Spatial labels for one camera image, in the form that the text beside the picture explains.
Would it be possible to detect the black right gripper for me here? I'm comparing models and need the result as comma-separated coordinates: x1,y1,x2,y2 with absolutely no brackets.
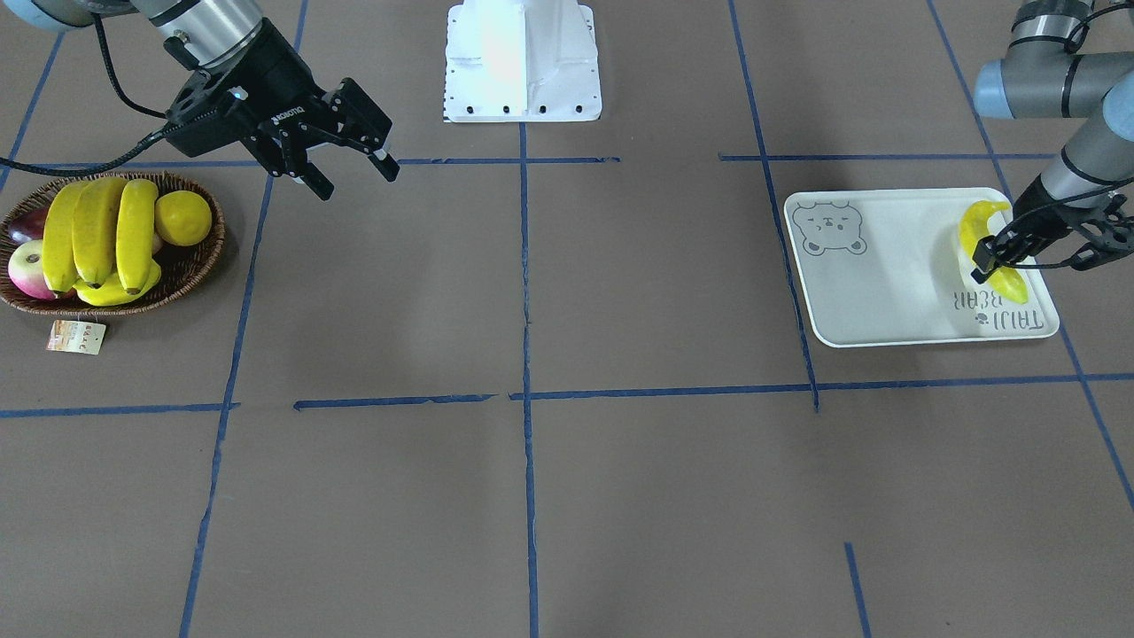
166,19,400,201

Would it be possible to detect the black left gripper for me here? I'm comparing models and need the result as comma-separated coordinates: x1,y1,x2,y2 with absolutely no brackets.
971,176,1088,277

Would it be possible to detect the translucent yellow banana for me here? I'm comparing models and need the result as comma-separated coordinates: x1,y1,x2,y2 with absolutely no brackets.
957,199,1031,306

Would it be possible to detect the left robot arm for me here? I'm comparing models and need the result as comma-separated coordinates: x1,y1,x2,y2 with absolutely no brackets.
968,1,1133,283

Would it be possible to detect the brown wicker basket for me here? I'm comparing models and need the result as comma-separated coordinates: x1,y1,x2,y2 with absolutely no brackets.
1,171,228,316

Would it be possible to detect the basket paper tag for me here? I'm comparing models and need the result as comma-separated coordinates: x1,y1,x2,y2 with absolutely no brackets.
45,318,108,355

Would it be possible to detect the white rectangular tray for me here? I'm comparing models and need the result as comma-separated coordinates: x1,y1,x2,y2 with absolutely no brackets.
782,187,1060,347

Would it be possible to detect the yellow pear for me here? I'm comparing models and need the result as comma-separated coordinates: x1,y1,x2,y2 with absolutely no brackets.
154,190,214,247

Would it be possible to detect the yellow starfruit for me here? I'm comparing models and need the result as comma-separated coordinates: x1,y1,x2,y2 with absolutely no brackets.
74,260,162,307

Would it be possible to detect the dark purple fruit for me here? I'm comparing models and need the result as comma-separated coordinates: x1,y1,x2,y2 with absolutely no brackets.
7,207,49,244

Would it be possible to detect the red apple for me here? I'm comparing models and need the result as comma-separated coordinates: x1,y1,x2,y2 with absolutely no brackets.
7,239,74,301

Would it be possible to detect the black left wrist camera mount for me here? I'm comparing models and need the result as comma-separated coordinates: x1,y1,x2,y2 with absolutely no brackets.
1060,194,1133,271

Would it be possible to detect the white pedestal column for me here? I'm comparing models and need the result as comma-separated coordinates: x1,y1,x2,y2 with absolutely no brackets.
443,1,602,122

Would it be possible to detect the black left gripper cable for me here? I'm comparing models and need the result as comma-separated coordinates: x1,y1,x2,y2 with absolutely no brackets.
992,0,1134,267

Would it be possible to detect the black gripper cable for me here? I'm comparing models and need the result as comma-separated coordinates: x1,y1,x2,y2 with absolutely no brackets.
992,0,1134,267
0,12,178,176

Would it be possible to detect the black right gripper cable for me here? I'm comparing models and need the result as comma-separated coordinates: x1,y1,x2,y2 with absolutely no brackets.
0,12,178,176

